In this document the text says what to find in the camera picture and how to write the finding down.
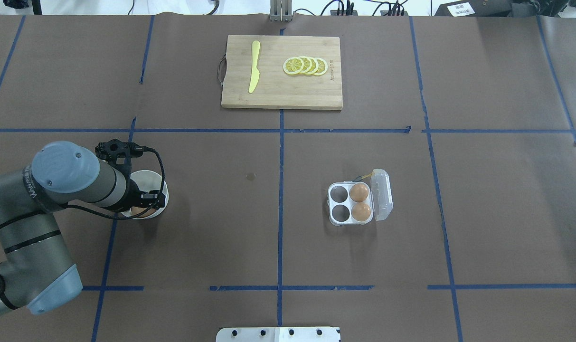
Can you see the wooden cutting board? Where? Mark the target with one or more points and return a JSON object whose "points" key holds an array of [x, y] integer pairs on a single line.
{"points": [[276, 90]]}

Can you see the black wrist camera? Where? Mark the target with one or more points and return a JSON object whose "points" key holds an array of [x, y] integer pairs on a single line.
{"points": [[118, 153]]}

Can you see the yellow plastic knife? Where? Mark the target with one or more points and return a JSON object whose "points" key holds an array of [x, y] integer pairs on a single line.
{"points": [[255, 73]]}

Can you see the aluminium frame post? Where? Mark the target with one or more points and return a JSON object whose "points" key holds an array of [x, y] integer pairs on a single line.
{"points": [[281, 10]]}

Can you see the brown egg from bowl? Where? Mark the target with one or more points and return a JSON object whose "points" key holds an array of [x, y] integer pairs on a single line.
{"points": [[140, 213]]}

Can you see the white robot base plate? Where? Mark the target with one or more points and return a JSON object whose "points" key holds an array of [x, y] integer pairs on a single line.
{"points": [[279, 334]]}

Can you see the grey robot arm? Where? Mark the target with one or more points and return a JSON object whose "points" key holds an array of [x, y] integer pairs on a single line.
{"points": [[39, 272]]}

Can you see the white round bowl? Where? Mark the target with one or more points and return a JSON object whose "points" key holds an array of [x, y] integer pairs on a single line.
{"points": [[146, 181]]}

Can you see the front lemon slice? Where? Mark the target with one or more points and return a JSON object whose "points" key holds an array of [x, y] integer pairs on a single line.
{"points": [[293, 66]]}

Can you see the back lemon slice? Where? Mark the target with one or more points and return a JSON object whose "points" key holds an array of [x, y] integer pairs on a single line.
{"points": [[322, 67]]}

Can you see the lower brown egg in box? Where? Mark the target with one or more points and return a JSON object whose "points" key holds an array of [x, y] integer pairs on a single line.
{"points": [[361, 212]]}

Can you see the lemon slice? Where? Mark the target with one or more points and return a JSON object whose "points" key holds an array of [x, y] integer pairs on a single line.
{"points": [[293, 66], [322, 67], [306, 64], [313, 66]]}

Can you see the upper brown egg in box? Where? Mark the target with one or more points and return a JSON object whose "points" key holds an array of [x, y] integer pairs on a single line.
{"points": [[359, 192]]}

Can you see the brown egg in box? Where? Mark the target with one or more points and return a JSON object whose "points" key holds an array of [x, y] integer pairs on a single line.
{"points": [[359, 192], [361, 212]]}

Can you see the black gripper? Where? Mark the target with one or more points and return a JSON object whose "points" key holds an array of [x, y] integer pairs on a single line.
{"points": [[134, 192]]}

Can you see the clear plastic egg box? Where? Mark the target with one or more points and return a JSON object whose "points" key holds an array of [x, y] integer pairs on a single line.
{"points": [[380, 199]]}

